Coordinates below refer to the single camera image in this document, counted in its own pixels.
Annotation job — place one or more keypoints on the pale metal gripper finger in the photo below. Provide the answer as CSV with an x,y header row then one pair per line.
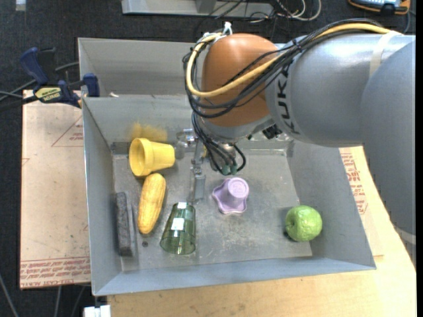
x,y
200,188
191,187

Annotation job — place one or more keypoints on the purple flower-shaped cup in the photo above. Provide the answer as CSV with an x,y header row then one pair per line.
x,y
231,195

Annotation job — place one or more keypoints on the yellow toy corn cob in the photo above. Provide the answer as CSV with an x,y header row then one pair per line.
x,y
151,203

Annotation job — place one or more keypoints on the clear green plastic cup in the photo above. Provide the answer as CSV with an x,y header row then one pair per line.
x,y
179,230

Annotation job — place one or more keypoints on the yellow plastic cup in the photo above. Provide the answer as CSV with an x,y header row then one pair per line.
x,y
150,157

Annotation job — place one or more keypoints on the grey metal bin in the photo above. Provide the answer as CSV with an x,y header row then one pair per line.
x,y
248,236

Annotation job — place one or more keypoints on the dark grey sponge block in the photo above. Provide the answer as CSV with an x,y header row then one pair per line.
x,y
125,225

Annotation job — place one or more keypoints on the green toy apple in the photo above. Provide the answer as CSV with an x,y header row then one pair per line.
x,y
304,224

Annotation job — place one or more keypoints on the brown cardboard board red print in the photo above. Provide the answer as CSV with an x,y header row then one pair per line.
x,y
53,193

